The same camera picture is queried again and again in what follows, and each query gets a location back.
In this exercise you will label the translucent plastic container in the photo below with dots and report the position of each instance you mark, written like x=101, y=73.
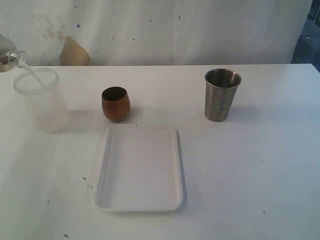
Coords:
x=43, y=99

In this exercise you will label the brown wooden cup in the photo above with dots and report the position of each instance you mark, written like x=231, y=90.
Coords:
x=115, y=103

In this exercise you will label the dark blue background object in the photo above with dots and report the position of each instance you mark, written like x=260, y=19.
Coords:
x=307, y=49

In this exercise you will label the clear glass funnel flask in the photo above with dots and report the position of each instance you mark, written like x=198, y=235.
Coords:
x=10, y=56

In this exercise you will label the stainless steel cup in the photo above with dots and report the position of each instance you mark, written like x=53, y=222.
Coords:
x=220, y=88

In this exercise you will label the white rectangular tray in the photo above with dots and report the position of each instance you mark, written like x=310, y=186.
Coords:
x=140, y=170

